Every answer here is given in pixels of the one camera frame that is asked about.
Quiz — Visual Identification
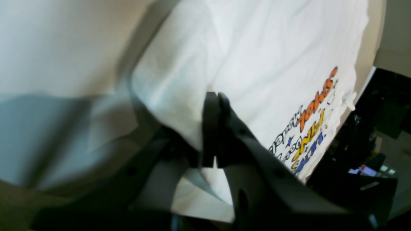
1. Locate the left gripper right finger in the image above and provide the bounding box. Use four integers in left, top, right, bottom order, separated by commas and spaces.
217, 93, 374, 231

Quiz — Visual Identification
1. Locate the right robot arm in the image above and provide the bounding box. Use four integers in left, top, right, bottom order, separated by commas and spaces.
307, 69, 411, 231

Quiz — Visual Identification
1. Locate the white printed t-shirt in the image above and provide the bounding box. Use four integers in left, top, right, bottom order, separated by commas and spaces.
132, 0, 370, 223

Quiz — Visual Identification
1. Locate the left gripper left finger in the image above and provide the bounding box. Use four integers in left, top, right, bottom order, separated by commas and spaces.
31, 91, 220, 231

